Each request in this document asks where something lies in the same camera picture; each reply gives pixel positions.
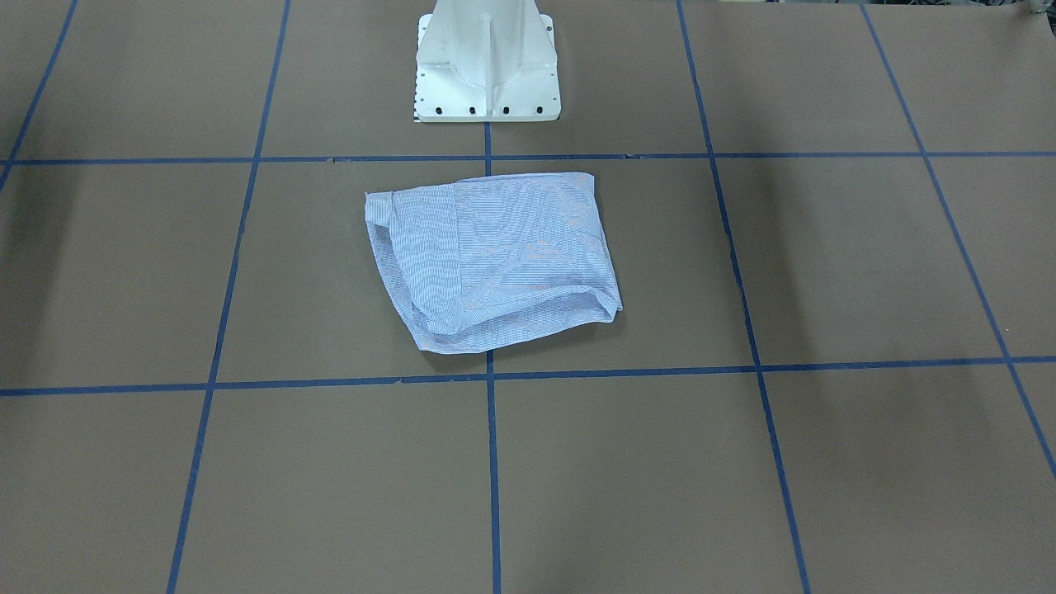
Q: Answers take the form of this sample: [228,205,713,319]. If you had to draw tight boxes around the light blue striped shirt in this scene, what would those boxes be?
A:
[365,172,623,355]

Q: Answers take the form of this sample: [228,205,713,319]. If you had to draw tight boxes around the white camera post with base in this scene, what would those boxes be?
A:
[412,1,562,123]

